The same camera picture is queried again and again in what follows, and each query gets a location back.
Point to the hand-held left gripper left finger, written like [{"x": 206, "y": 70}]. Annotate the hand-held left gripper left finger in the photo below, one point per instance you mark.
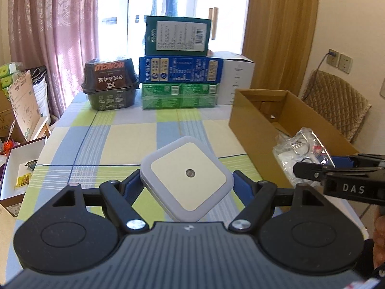
[{"x": 134, "y": 188}]

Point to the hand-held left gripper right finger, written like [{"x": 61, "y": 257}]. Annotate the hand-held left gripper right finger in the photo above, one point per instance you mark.
[{"x": 245, "y": 188}]

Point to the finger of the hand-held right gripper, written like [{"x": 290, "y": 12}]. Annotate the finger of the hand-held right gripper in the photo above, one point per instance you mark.
[
  {"x": 312, "y": 171},
  {"x": 361, "y": 161}
]

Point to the clear plastic bag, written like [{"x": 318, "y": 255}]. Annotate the clear plastic bag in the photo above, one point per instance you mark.
[{"x": 300, "y": 144}]

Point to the brown cardboard box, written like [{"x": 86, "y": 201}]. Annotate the brown cardboard box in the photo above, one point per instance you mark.
[{"x": 255, "y": 132}]

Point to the white square night light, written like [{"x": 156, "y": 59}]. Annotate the white square night light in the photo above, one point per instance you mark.
[{"x": 186, "y": 162}]

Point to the plaid cloth covered desktop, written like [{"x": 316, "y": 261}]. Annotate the plaid cloth covered desktop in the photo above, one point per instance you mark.
[{"x": 120, "y": 138}]

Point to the person's right hand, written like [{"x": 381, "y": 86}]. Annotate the person's right hand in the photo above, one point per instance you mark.
[{"x": 379, "y": 237}]

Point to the brown quilted chair cushion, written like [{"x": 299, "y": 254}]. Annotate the brown quilted chair cushion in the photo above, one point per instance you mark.
[{"x": 337, "y": 102}]

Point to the green wrapped carton pack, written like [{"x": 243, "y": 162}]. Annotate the green wrapped carton pack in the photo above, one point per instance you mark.
[{"x": 180, "y": 96}]

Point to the yellow and green packet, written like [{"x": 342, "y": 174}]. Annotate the yellow and green packet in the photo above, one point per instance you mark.
[{"x": 27, "y": 176}]

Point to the black instant noodle bowl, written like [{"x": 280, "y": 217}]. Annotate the black instant noodle bowl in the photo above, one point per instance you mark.
[{"x": 109, "y": 81}]

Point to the open white gift box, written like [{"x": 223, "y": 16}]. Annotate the open white gift box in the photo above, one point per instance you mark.
[{"x": 13, "y": 171}]

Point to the blue box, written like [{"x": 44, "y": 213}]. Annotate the blue box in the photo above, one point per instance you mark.
[{"x": 180, "y": 69}]

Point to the white paper bags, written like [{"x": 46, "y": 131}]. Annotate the white paper bags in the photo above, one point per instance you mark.
[{"x": 40, "y": 93}]

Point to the orange toy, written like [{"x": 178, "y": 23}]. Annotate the orange toy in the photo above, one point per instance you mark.
[{"x": 6, "y": 147}]

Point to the pale printed cardboard sheet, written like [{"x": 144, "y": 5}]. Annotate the pale printed cardboard sheet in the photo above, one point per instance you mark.
[{"x": 24, "y": 108}]

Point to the dark green box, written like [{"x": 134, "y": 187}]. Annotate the dark green box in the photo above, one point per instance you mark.
[{"x": 177, "y": 36}]

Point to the green tissue pack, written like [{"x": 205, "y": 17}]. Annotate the green tissue pack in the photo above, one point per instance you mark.
[
  {"x": 5, "y": 91},
  {"x": 5, "y": 82},
  {"x": 9, "y": 69}
]

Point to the pink curtain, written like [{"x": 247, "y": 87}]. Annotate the pink curtain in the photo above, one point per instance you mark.
[{"x": 54, "y": 42}]

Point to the wall outlet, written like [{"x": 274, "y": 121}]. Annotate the wall outlet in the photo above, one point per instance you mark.
[
  {"x": 346, "y": 63},
  {"x": 333, "y": 57}
]

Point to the wooden frame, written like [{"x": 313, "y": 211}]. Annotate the wooden frame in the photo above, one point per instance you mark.
[{"x": 42, "y": 128}]

